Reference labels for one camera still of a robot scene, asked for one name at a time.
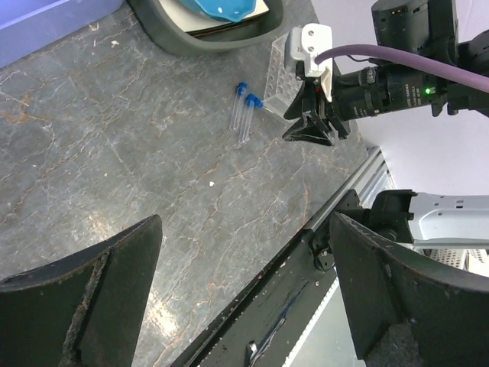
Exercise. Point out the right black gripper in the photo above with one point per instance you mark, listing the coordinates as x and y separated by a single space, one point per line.
323 125

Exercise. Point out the large purple bin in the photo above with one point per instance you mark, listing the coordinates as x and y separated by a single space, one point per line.
27 26

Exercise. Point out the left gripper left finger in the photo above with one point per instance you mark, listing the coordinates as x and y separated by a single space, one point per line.
85 309

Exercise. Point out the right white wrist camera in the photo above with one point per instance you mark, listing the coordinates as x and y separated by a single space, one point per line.
305 44

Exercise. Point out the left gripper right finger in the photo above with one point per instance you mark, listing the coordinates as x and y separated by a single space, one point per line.
405 309

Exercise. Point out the white square plate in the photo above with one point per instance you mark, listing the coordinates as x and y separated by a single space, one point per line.
198 25

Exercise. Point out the blue cap test tube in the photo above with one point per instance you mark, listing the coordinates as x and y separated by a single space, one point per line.
252 102

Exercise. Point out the light blue cable duct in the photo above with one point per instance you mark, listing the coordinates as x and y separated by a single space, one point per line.
304 337

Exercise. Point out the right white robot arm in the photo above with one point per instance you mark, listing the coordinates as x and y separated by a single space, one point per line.
417 61

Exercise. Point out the clear test tube rack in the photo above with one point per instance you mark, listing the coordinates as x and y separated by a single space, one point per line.
281 86

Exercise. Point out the dark green tray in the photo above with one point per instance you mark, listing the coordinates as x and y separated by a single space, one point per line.
165 33

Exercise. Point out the blue polka dot plate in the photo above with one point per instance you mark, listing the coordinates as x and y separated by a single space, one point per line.
221 10

